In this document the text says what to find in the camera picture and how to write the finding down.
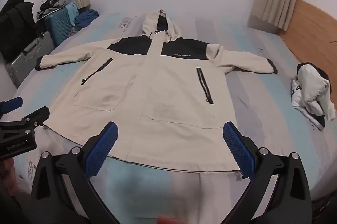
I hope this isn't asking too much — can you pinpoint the cream and black hooded jacket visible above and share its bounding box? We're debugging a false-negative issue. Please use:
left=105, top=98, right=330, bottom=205
left=35, top=10, right=278, bottom=180

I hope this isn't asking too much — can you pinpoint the light blue cloth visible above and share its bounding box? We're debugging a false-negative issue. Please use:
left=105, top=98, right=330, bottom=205
left=64, top=2, right=79, bottom=27

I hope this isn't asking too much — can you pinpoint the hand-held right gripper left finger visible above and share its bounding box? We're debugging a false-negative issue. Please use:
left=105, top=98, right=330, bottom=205
left=31, top=121, right=119, bottom=224

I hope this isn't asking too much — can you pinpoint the person's left hand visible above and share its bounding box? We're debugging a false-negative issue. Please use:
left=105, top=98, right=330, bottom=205
left=0, top=158, right=15, bottom=188

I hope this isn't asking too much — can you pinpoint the black bag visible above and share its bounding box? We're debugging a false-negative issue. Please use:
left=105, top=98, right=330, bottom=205
left=0, top=0, right=37, bottom=64

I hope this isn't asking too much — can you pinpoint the dark blue clothes pile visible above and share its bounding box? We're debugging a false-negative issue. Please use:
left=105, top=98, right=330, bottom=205
left=74, top=9, right=100, bottom=30

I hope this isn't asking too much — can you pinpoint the striped bed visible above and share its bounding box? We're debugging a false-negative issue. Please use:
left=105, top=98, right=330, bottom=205
left=5, top=12, right=337, bottom=224

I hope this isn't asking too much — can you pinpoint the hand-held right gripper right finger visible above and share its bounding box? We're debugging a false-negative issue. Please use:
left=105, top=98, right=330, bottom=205
left=222, top=121, right=312, bottom=224

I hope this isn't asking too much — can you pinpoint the wooden headboard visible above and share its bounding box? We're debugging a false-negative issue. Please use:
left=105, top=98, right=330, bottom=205
left=279, top=0, right=337, bottom=74

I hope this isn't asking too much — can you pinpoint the grey clothes pile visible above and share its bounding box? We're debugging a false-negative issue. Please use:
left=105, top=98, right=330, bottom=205
left=37, top=0, right=69, bottom=20

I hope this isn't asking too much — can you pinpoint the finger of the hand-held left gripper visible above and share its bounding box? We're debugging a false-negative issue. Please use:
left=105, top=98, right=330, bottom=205
left=0, top=97, right=24, bottom=114
left=0, top=106, right=50, bottom=137

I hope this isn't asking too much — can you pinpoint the teal ribbed suitcase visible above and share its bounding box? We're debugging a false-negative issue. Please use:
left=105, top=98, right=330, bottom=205
left=43, top=7, right=75, bottom=47

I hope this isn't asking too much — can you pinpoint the crumpled white navy jacket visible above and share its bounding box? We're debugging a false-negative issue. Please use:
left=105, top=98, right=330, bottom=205
left=291, top=62, right=336, bottom=132

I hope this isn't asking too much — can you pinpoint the silver hard case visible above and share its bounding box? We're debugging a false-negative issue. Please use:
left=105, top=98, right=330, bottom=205
left=5, top=31, right=55, bottom=89

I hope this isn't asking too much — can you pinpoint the person's right hand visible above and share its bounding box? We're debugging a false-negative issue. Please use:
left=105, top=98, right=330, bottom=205
left=157, top=216, right=182, bottom=224

